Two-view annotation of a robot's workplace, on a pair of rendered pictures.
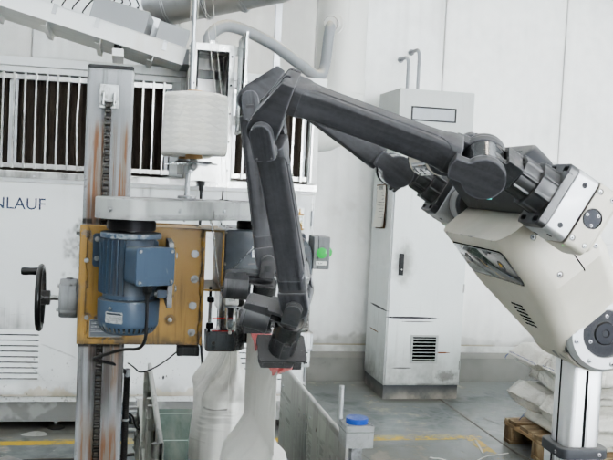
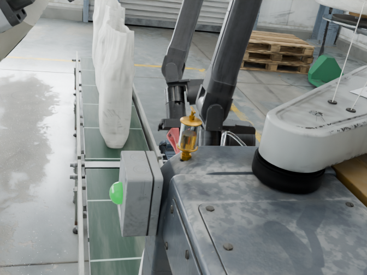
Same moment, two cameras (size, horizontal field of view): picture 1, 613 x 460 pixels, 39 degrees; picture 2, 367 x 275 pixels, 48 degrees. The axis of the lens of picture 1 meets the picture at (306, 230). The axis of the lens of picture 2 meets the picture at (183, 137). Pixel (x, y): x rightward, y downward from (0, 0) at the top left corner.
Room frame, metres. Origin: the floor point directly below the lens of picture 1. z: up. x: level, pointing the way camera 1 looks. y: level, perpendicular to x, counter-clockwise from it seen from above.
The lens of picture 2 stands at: (2.89, -0.03, 1.60)
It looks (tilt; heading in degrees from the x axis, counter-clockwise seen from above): 25 degrees down; 175
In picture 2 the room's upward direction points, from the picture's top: 8 degrees clockwise
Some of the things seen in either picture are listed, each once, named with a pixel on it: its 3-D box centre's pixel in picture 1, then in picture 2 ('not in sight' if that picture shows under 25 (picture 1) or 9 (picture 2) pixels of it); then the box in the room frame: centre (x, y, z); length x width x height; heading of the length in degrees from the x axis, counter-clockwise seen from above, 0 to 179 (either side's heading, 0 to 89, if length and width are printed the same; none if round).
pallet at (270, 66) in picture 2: not in sight; (262, 59); (-3.45, 1.57, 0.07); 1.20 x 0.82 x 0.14; 100
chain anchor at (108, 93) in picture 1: (109, 96); not in sight; (2.31, 0.54, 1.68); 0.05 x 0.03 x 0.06; 102
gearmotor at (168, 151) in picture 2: not in sight; (167, 155); (0.57, 0.09, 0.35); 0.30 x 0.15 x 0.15; 12
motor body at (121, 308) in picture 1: (129, 282); not in sight; (2.16, 0.43, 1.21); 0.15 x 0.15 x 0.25
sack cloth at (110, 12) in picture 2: not in sight; (110, 49); (-0.34, -0.42, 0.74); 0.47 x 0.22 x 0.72; 13
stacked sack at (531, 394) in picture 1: (572, 395); not in sight; (5.02, -1.59, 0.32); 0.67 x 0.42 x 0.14; 106
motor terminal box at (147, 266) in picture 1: (149, 270); not in sight; (2.07, 0.37, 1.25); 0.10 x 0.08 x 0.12; 127
